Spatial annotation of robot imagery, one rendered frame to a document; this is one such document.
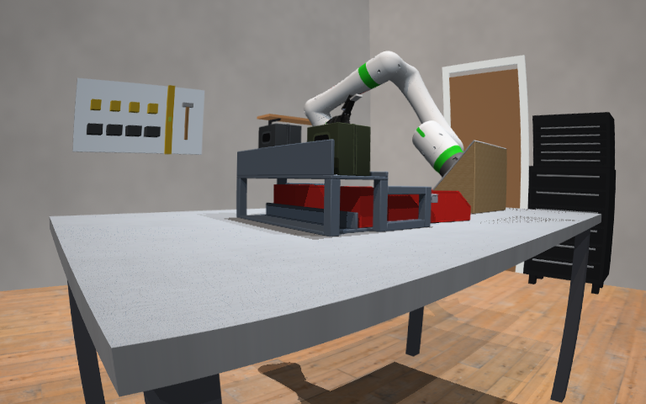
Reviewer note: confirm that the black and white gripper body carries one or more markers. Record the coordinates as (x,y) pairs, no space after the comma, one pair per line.
(344,120)

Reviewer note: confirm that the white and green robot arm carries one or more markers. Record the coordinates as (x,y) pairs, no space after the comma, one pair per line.
(430,138)

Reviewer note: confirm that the dark grey metal shelf rack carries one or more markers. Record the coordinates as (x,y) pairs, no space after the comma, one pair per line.
(315,160)

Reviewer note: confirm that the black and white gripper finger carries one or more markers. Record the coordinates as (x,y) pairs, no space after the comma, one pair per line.
(347,107)

